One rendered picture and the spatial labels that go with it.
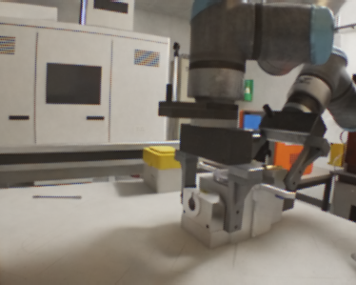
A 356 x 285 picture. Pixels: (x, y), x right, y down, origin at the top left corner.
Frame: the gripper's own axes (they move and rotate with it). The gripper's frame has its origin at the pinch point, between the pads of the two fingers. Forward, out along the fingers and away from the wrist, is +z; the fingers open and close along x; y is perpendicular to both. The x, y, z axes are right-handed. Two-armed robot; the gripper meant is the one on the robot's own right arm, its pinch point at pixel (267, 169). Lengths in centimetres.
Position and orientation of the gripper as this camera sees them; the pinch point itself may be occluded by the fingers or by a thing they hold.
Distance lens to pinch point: 52.2
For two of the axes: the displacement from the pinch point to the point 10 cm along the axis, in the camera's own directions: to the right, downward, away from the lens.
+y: -6.3, -6.2, -4.7
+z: -5.9, 7.8, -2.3
